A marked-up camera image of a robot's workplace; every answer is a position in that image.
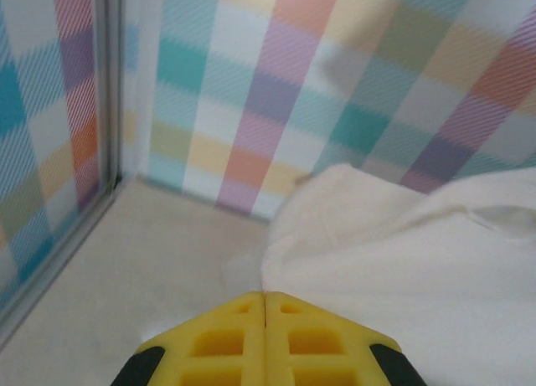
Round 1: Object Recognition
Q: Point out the white t-shirt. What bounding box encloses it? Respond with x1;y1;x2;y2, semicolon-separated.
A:
259;162;536;386

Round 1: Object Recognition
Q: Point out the aluminium table edge rail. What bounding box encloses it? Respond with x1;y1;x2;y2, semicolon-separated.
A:
0;174;122;337

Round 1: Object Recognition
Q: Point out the aluminium frame post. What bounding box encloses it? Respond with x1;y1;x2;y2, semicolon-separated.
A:
94;0;126;190

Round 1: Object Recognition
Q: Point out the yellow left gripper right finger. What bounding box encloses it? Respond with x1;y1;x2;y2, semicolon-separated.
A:
264;291;426;386

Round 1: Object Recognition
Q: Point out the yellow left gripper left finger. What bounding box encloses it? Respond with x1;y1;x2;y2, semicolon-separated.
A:
111;291;266;386

